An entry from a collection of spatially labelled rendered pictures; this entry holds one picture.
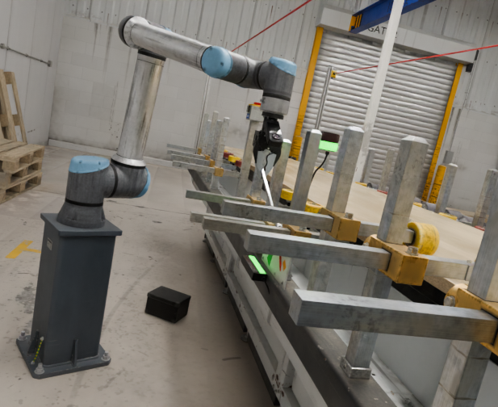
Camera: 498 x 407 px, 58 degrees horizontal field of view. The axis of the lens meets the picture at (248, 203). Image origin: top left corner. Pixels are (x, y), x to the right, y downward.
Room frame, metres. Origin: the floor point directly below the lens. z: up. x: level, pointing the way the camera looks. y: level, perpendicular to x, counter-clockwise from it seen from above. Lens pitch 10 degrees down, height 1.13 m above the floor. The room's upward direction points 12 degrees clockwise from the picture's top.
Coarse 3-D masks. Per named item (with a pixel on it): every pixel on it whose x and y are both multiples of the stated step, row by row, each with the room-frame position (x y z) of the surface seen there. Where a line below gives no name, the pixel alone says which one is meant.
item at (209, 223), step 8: (208, 216) 1.20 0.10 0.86; (208, 224) 1.18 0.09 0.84; (216, 224) 1.18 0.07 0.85; (224, 224) 1.19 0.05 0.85; (232, 224) 1.19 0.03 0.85; (240, 224) 1.20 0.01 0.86; (248, 224) 1.20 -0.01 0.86; (256, 224) 1.22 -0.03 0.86; (264, 224) 1.24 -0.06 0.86; (232, 232) 1.19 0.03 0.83; (240, 232) 1.20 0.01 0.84; (272, 232) 1.22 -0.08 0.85; (280, 232) 1.23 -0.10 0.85; (288, 232) 1.23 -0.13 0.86; (312, 232) 1.28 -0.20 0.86
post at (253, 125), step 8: (256, 128) 2.02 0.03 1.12; (248, 136) 2.02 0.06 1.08; (248, 144) 2.01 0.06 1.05; (248, 152) 2.01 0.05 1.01; (248, 160) 2.01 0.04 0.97; (248, 168) 2.02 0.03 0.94; (240, 176) 2.02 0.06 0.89; (248, 176) 2.02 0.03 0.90; (240, 184) 2.01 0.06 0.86; (240, 192) 2.01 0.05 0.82; (232, 216) 2.00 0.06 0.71
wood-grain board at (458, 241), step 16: (288, 160) 3.93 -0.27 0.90; (288, 176) 2.43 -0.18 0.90; (320, 176) 2.88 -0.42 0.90; (320, 192) 1.98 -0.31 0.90; (352, 192) 2.26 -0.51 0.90; (368, 192) 2.44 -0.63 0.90; (352, 208) 1.66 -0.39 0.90; (368, 208) 1.76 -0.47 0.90; (416, 208) 2.12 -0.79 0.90; (432, 224) 1.67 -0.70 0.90; (448, 224) 1.76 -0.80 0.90; (464, 224) 1.87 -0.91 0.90; (448, 240) 1.39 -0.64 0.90; (464, 240) 1.45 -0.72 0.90; (480, 240) 1.53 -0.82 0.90; (448, 256) 1.13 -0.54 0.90; (464, 256) 1.18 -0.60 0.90; (448, 288) 0.88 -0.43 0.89
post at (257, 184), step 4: (264, 152) 1.76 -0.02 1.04; (268, 152) 1.76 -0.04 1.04; (264, 160) 1.76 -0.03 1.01; (264, 164) 1.76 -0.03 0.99; (256, 172) 1.76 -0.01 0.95; (256, 176) 1.76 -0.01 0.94; (256, 180) 1.76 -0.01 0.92; (260, 180) 1.76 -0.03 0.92; (252, 184) 1.78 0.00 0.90; (256, 184) 1.76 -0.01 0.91; (260, 184) 1.76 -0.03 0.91; (252, 188) 1.77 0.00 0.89; (256, 188) 1.76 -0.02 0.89; (260, 188) 1.76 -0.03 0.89; (252, 192) 1.76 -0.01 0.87; (256, 192) 1.76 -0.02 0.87; (260, 192) 1.76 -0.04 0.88; (256, 196) 1.76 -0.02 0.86
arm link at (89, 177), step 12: (84, 156) 1.82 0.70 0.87; (72, 168) 1.73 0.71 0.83; (84, 168) 1.72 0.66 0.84; (96, 168) 1.74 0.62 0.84; (108, 168) 1.81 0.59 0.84; (72, 180) 1.72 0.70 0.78; (84, 180) 1.72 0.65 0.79; (96, 180) 1.74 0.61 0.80; (108, 180) 1.78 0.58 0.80; (72, 192) 1.72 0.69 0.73; (84, 192) 1.72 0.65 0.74; (96, 192) 1.75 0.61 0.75; (108, 192) 1.80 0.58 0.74
